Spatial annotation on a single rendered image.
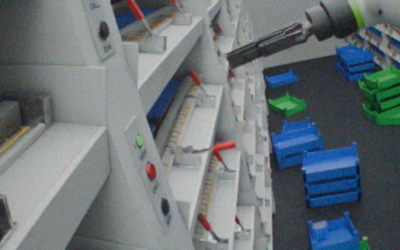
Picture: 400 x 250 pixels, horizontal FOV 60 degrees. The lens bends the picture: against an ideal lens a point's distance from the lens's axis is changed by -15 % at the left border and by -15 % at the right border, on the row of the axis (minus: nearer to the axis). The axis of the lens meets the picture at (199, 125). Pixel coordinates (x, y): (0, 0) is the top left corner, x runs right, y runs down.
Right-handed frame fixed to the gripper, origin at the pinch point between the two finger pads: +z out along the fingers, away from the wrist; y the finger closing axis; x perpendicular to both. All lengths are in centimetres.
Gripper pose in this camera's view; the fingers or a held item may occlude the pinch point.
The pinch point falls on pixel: (243, 55)
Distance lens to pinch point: 84.8
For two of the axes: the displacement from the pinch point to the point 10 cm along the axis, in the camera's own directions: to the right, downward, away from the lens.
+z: -8.8, 3.7, 2.8
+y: 1.2, -3.9, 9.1
